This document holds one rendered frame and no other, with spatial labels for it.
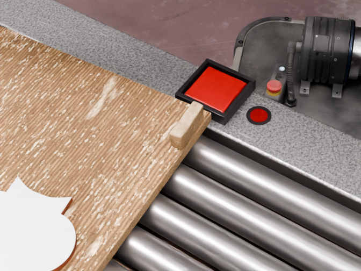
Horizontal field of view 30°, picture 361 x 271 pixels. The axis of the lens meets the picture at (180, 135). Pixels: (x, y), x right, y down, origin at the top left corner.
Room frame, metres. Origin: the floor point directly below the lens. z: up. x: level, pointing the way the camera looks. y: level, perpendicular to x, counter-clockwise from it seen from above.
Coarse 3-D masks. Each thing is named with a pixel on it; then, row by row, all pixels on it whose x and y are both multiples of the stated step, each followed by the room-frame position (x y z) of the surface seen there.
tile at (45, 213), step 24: (0, 192) 0.44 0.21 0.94; (24, 192) 0.44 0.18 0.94; (0, 216) 0.41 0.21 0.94; (24, 216) 0.41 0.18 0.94; (48, 216) 0.41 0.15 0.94; (0, 240) 0.38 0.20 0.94; (24, 240) 0.38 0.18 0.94; (48, 240) 0.38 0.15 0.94; (72, 240) 0.37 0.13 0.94; (0, 264) 0.35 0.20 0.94; (24, 264) 0.35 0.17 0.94; (48, 264) 0.35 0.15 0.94
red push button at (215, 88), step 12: (204, 72) 0.62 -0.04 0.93; (216, 72) 0.62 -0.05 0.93; (192, 84) 0.60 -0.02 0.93; (204, 84) 0.60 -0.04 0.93; (216, 84) 0.59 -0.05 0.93; (228, 84) 0.59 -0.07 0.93; (240, 84) 0.59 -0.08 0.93; (192, 96) 0.58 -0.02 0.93; (204, 96) 0.58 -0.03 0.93; (216, 96) 0.57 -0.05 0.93; (228, 96) 0.57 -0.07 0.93; (216, 108) 0.55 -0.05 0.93
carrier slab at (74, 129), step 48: (0, 48) 0.69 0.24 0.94; (48, 48) 0.68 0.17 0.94; (0, 96) 0.60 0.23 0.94; (48, 96) 0.59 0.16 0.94; (96, 96) 0.59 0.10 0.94; (144, 96) 0.58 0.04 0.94; (0, 144) 0.52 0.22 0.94; (48, 144) 0.51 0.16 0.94; (96, 144) 0.51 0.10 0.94; (144, 144) 0.50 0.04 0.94; (192, 144) 0.50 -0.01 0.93; (48, 192) 0.44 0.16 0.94; (96, 192) 0.44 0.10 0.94; (144, 192) 0.43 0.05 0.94; (96, 240) 0.38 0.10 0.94
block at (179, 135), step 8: (192, 104) 0.54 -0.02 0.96; (200, 104) 0.53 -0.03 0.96; (192, 112) 0.52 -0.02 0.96; (200, 112) 0.53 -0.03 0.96; (184, 120) 0.51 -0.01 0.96; (192, 120) 0.51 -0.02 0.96; (200, 120) 0.53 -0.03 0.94; (176, 128) 0.50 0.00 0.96; (184, 128) 0.50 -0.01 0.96; (192, 128) 0.51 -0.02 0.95; (176, 136) 0.49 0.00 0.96; (184, 136) 0.49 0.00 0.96; (176, 144) 0.49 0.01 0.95; (184, 144) 0.49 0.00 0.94
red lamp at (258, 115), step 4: (252, 112) 0.55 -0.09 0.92; (256, 112) 0.55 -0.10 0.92; (260, 112) 0.55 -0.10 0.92; (264, 112) 0.55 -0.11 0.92; (252, 116) 0.55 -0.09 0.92; (256, 116) 0.55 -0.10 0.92; (260, 116) 0.55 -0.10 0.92; (264, 116) 0.55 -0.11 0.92; (256, 120) 0.54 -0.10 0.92; (260, 120) 0.54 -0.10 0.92; (264, 120) 0.54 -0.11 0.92
